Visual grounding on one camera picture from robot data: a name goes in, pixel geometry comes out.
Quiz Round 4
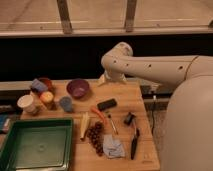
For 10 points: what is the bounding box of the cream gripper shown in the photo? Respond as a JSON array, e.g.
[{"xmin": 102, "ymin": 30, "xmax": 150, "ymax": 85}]
[{"xmin": 98, "ymin": 71, "xmax": 126, "ymax": 86}]

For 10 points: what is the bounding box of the dark red grape bunch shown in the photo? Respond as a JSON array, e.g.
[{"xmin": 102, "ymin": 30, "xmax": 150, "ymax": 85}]
[{"xmin": 87, "ymin": 122, "xmax": 104, "ymax": 156}]

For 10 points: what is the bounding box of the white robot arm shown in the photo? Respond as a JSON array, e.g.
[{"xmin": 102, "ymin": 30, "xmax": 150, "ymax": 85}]
[{"xmin": 100, "ymin": 42, "xmax": 213, "ymax": 171}]

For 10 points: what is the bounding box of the blue plastic cup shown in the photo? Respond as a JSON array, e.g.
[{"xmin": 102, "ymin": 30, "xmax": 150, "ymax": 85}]
[{"xmin": 59, "ymin": 96, "xmax": 73, "ymax": 112}]

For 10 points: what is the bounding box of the white paper cup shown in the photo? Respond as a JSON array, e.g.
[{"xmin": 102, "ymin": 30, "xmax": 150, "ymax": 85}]
[{"xmin": 17, "ymin": 95, "xmax": 37, "ymax": 114}]

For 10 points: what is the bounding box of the black rectangular eraser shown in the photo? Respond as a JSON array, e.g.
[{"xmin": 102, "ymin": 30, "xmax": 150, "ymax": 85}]
[{"xmin": 97, "ymin": 99, "xmax": 117, "ymax": 111}]

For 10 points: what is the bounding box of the purple bowl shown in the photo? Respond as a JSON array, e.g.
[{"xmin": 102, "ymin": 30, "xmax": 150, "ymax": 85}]
[{"xmin": 66, "ymin": 79, "xmax": 90, "ymax": 99}]

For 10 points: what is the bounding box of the orange carrot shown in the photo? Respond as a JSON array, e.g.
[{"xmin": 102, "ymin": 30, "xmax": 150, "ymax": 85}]
[{"xmin": 90, "ymin": 106, "xmax": 106, "ymax": 123}]

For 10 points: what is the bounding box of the yellow corn cob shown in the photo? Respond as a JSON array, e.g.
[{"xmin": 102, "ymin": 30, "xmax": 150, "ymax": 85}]
[{"xmin": 80, "ymin": 113, "xmax": 90, "ymax": 140}]

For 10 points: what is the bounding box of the wooden board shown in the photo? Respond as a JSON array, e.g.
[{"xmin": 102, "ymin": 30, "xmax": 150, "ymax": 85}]
[{"xmin": 21, "ymin": 81, "xmax": 160, "ymax": 171}]

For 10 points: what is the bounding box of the red brown bowl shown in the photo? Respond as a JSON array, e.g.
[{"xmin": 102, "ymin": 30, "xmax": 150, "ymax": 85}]
[{"xmin": 38, "ymin": 77, "xmax": 53, "ymax": 91}]

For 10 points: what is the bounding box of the crumpled blue white cloth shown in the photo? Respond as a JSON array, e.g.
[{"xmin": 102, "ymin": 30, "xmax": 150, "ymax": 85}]
[{"xmin": 103, "ymin": 134, "xmax": 125, "ymax": 159}]

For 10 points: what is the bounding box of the green plastic tray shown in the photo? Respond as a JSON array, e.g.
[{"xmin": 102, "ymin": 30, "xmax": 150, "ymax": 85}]
[{"xmin": 0, "ymin": 118, "xmax": 74, "ymax": 171}]

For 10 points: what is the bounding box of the blue object at left edge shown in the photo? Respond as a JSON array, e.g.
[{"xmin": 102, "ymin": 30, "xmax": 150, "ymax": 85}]
[{"xmin": 0, "ymin": 115, "xmax": 10, "ymax": 133}]

